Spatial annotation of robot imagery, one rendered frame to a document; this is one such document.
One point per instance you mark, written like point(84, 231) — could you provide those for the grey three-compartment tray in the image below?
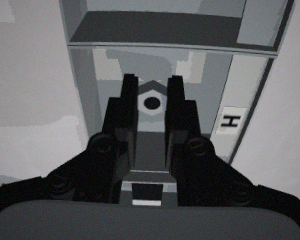
point(155, 39)

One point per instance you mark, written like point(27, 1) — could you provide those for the grey hex nut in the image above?
point(152, 98)

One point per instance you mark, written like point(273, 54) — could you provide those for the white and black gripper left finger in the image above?
point(94, 175)

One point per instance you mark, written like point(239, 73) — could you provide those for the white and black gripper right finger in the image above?
point(209, 180)

